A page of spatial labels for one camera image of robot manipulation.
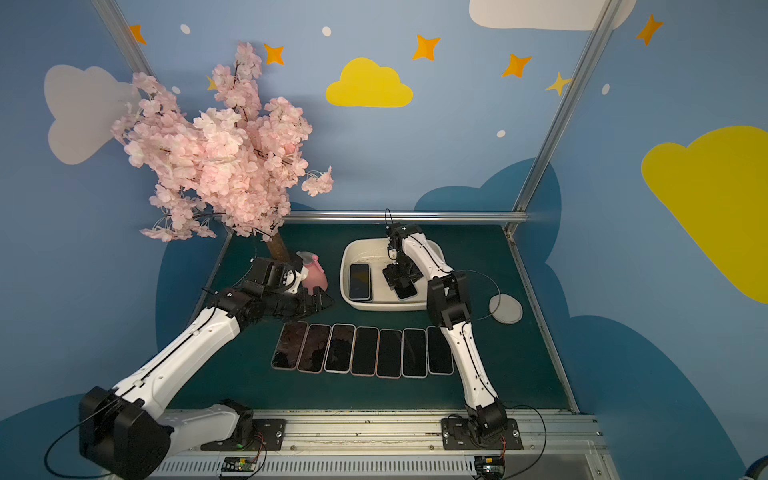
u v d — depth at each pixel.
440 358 0.89
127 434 0.38
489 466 0.73
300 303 0.69
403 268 0.94
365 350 0.89
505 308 0.99
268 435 0.75
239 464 0.72
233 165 0.56
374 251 1.11
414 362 0.87
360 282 1.04
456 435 0.74
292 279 0.67
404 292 1.02
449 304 0.67
